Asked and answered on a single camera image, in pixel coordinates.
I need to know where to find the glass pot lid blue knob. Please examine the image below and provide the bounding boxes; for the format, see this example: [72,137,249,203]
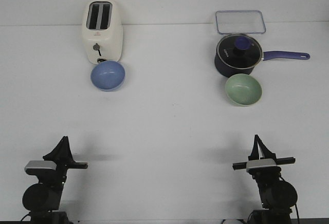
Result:
[216,34,263,67]

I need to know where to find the green bowl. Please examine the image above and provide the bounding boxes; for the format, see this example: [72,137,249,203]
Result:
[225,73,263,106]

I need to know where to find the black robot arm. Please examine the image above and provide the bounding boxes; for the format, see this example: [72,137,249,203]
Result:
[22,136,88,223]
[232,135,298,223]

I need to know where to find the blue bowl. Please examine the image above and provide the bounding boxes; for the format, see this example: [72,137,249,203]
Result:
[90,61,125,92]

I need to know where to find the white two-slot toaster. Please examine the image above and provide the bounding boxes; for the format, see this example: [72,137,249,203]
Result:
[82,0,123,64]

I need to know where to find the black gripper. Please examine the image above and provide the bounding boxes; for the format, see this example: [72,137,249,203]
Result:
[43,136,88,183]
[232,135,295,175]

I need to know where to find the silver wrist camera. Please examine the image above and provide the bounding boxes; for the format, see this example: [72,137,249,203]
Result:
[246,159,277,173]
[24,160,57,176]

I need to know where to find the dark blue saucepan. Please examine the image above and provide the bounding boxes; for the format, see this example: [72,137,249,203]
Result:
[214,51,310,78]

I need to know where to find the clear plastic container lid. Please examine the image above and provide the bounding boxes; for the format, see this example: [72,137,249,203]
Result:
[215,10,266,35]

